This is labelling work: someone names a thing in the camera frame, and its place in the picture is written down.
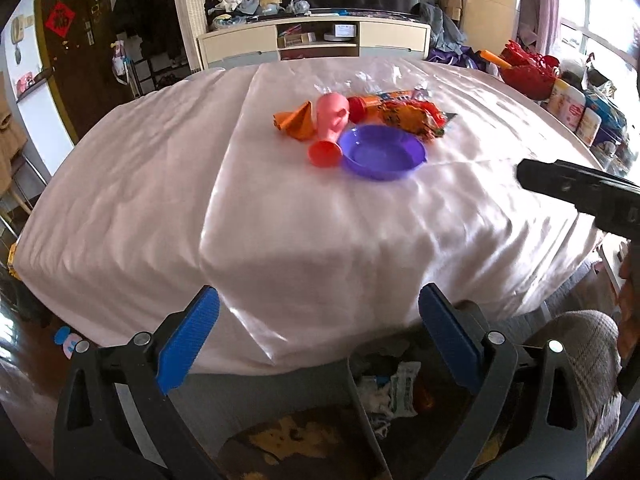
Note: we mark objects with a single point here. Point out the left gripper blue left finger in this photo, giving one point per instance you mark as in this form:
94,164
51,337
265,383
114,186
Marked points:
181,337

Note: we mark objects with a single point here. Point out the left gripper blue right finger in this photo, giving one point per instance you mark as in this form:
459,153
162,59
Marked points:
454,345

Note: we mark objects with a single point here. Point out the purple plastic bowl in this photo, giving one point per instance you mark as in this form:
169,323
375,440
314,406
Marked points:
381,153

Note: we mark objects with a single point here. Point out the small red cup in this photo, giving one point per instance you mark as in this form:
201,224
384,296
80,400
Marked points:
325,154

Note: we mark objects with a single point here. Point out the red orange snack wrapper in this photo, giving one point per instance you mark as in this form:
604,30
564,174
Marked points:
422,119

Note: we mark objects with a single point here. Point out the orange paper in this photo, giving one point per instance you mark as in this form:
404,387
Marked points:
297,124

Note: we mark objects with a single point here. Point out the pink plastic cup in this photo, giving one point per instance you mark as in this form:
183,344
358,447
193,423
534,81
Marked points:
332,115

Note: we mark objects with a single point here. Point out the red capped orange tube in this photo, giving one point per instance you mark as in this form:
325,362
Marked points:
363,108

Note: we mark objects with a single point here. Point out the clear plastic wrap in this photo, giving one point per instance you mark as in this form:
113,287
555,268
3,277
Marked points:
390,79

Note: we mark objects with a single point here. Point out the white tissue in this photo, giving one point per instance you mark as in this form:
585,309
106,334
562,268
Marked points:
375,400

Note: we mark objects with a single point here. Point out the black trash bin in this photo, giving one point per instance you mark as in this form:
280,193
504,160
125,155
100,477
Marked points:
310,424

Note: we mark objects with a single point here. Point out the person's right hand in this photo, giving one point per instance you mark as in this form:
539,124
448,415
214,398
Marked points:
628,300

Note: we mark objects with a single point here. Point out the white canister with label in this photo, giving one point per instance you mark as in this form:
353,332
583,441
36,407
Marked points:
566,104

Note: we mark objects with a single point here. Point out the plaid cushion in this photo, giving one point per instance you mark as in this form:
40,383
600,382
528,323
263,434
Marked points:
589,338

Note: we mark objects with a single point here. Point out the cartoon duck sticker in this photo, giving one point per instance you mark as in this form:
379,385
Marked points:
67,340

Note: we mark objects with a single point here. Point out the red plastic bag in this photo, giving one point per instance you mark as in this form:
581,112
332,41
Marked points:
530,73

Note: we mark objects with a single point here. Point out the pink satin tablecloth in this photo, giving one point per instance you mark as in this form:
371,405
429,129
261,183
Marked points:
192,185

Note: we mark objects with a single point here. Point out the orange stick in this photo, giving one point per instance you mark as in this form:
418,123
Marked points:
495,59

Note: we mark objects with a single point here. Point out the pink curtain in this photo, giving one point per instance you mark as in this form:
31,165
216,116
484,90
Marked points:
539,23

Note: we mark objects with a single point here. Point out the purple cloth bag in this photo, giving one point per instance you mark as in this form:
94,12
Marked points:
464,57

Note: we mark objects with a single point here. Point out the cardboard panel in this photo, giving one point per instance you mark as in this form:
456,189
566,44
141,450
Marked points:
490,24

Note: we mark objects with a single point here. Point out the beige TV cabinet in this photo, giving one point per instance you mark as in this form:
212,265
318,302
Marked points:
329,35

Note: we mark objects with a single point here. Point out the red diamond door decoration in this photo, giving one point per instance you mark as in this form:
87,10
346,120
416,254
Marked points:
60,19

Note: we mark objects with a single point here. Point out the dark brown door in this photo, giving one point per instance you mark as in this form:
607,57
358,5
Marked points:
83,84

